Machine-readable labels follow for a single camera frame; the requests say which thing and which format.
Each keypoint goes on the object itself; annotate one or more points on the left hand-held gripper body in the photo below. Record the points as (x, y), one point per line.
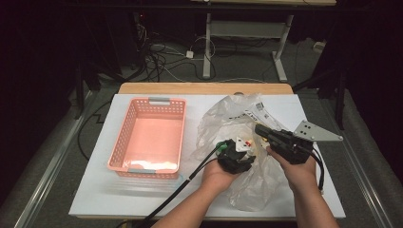
(233, 158)

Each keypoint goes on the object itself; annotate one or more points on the person's left hand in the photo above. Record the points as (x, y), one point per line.
(217, 179)

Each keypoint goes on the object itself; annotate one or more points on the white power strip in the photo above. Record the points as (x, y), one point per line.
(318, 47)

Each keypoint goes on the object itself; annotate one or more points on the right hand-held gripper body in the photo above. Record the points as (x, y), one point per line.
(291, 145)

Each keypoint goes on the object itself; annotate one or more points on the white power adapter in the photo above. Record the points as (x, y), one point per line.
(189, 54)

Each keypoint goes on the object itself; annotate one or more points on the pink perforated plastic basket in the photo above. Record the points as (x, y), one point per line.
(152, 136)

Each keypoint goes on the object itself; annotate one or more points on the aluminium rail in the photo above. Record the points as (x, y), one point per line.
(370, 196)
(50, 171)

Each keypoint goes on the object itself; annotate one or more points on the person's right hand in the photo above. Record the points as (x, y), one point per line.
(297, 175)

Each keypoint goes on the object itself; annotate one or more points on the black stand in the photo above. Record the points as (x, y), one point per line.
(340, 101)
(79, 95)

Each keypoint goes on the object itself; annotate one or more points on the white metal desk frame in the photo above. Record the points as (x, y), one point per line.
(244, 29)

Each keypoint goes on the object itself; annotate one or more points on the white board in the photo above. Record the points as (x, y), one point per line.
(95, 190)

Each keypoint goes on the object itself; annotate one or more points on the clear smiley plastic bag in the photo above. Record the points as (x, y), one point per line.
(253, 190)

